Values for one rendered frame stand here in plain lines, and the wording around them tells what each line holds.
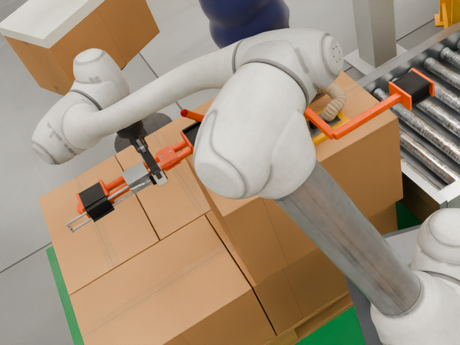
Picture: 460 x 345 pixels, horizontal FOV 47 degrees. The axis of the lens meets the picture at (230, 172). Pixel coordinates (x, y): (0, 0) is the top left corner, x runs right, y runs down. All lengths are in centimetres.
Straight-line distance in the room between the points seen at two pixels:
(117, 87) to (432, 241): 79
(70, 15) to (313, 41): 189
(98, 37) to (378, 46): 155
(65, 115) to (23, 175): 249
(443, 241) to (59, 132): 85
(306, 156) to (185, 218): 131
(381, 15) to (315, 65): 228
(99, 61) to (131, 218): 105
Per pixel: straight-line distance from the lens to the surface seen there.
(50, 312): 289
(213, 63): 100
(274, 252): 175
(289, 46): 87
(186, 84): 106
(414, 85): 151
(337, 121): 163
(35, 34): 263
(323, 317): 232
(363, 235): 95
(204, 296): 187
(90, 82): 128
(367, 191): 179
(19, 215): 343
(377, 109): 148
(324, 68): 86
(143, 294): 197
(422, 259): 122
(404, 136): 213
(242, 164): 75
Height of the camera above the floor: 211
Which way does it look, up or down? 46 degrees down
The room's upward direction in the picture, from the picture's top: 24 degrees counter-clockwise
